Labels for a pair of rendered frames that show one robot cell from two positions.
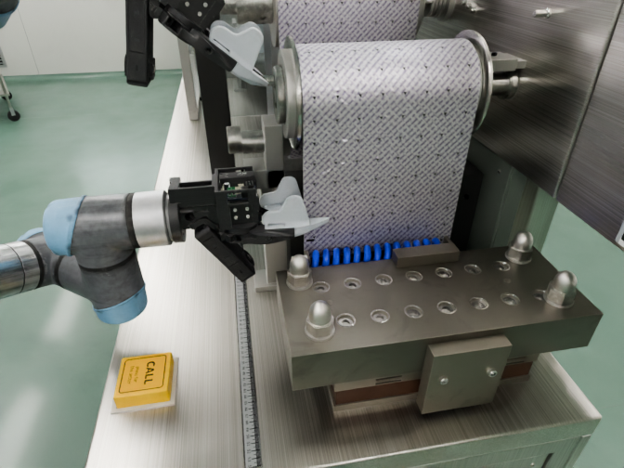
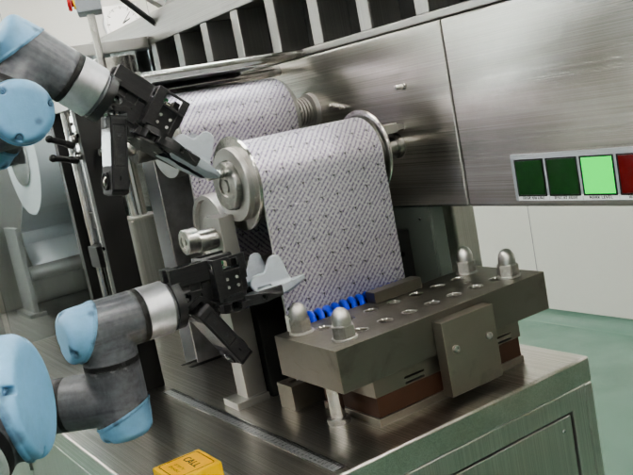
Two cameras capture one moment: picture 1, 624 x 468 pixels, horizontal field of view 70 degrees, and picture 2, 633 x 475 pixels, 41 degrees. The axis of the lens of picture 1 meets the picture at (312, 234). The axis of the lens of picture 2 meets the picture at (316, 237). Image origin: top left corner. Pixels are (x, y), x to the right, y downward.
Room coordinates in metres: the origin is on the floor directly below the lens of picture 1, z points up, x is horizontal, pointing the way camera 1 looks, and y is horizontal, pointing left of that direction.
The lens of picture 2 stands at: (-0.65, 0.42, 1.35)
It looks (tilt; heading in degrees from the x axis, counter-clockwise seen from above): 9 degrees down; 338
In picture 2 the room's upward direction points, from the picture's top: 11 degrees counter-clockwise
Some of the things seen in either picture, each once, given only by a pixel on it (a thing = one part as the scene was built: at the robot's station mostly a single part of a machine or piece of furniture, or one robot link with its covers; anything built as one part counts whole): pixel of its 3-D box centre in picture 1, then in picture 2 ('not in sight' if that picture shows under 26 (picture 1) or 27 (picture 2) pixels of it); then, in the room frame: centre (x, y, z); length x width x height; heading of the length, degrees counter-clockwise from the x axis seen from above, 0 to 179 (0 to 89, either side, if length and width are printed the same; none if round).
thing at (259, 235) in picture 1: (262, 229); (252, 296); (0.51, 0.07, 1.09); 0.09 x 0.05 x 0.02; 91
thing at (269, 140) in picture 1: (265, 211); (227, 312); (0.63, 0.08, 1.05); 0.06 x 0.05 x 0.31; 100
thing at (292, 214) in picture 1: (295, 214); (277, 273); (0.52, 0.02, 1.11); 0.09 x 0.03 x 0.06; 91
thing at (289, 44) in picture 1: (291, 95); (236, 184); (0.61, 0.03, 1.25); 0.15 x 0.01 x 0.15; 10
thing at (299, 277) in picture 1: (299, 268); (299, 317); (0.48, 0.02, 1.05); 0.04 x 0.04 x 0.04
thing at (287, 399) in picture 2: not in sight; (359, 367); (0.57, -0.10, 0.92); 0.28 x 0.04 x 0.04; 100
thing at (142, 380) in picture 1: (145, 379); (187, 472); (0.41, 0.23, 0.91); 0.07 x 0.07 x 0.02; 10
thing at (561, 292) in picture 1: (563, 285); (507, 262); (0.44, -0.32, 1.05); 0.04 x 0.04 x 0.04
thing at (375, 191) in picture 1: (383, 199); (339, 253); (0.57, -0.10, 1.11); 0.23 x 0.01 x 0.18; 100
